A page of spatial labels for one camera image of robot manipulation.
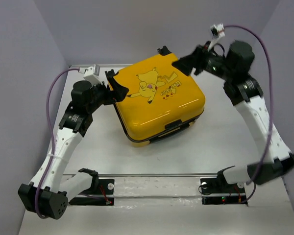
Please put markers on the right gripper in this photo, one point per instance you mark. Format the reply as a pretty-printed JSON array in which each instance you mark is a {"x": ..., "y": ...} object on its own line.
[{"x": 195, "y": 60}]

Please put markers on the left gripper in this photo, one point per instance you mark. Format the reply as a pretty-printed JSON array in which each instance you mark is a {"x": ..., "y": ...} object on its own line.
[{"x": 117, "y": 96}]

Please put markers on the yellow hard-shell suitcase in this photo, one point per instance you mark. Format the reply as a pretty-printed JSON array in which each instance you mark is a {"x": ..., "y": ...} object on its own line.
[{"x": 161, "y": 101}]

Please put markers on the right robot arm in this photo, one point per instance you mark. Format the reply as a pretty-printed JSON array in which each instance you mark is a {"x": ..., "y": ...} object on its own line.
[{"x": 247, "y": 97}]

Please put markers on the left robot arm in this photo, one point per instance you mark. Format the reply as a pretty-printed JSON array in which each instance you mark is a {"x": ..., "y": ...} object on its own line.
[{"x": 45, "y": 194}]

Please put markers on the aluminium table rail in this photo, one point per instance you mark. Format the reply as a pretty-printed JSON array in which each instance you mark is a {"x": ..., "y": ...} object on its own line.
[{"x": 101, "y": 65}]

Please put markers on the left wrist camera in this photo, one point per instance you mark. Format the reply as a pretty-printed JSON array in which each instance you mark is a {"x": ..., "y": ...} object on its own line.
[{"x": 91, "y": 73}]

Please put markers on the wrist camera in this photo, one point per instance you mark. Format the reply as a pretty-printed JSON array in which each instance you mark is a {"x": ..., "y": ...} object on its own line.
[
  {"x": 91, "y": 73},
  {"x": 217, "y": 31}
]

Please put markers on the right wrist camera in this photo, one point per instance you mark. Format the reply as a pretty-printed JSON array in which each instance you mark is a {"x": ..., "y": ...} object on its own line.
[{"x": 217, "y": 31}]

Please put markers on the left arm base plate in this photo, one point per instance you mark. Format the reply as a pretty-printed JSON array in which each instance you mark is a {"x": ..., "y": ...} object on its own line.
[{"x": 103, "y": 195}]

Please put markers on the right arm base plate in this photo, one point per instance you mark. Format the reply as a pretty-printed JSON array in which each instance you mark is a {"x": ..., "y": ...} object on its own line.
[{"x": 214, "y": 194}]

